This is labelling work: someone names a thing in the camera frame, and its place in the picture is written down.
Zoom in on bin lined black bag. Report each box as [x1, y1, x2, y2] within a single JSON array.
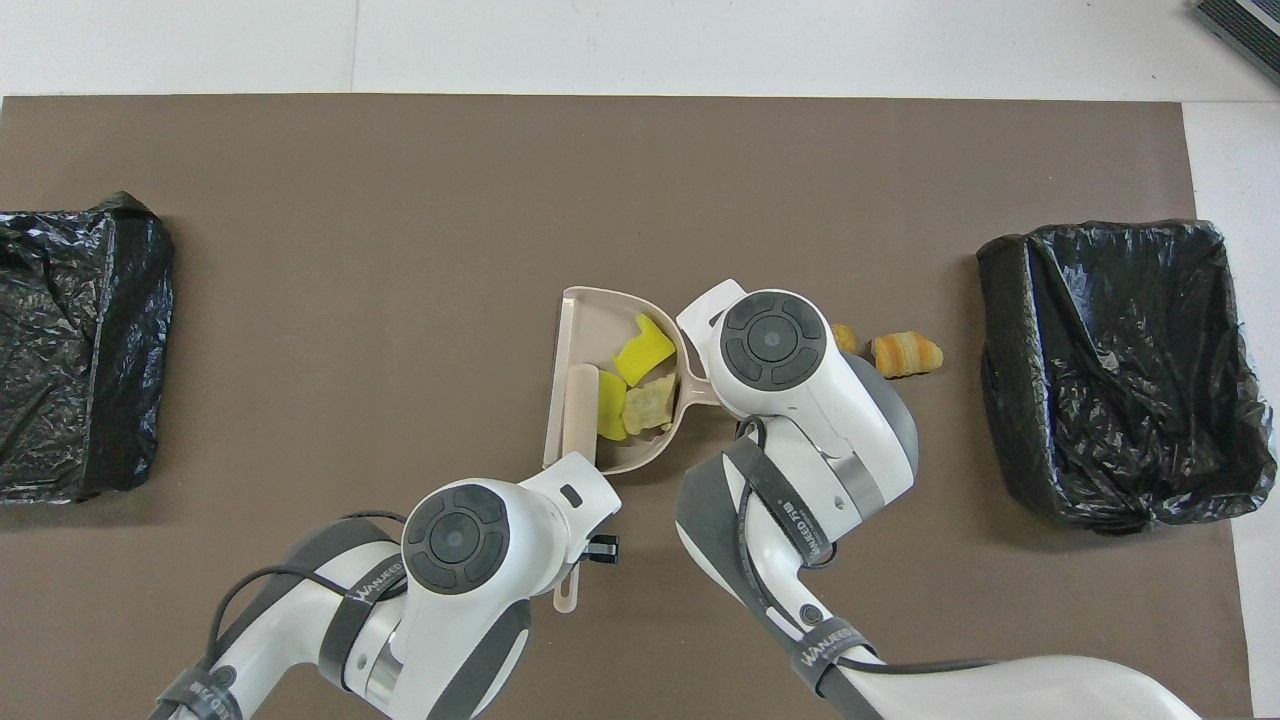
[[976, 219, 1278, 535], [0, 191, 177, 504]]

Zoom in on pale and orange croissant piece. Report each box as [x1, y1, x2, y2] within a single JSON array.
[[622, 372, 681, 435]]

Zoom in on wooden hand brush black bristles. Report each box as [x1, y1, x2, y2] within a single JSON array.
[[552, 363, 601, 613]]

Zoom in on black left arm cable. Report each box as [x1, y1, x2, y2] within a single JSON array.
[[205, 512, 406, 691]]

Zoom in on grey ribbed device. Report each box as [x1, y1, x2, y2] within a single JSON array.
[[1192, 0, 1280, 86]]

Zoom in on beige plastic dustpan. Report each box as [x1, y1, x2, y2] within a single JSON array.
[[541, 286, 721, 476]]

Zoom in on orange striped croissant piece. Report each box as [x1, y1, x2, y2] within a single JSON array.
[[870, 330, 944, 379]]

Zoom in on brown paper table mat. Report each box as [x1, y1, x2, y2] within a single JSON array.
[[0, 95, 1256, 720]]

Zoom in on yellow sponge piece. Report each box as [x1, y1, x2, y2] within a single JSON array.
[[612, 313, 678, 388], [596, 370, 629, 442]]

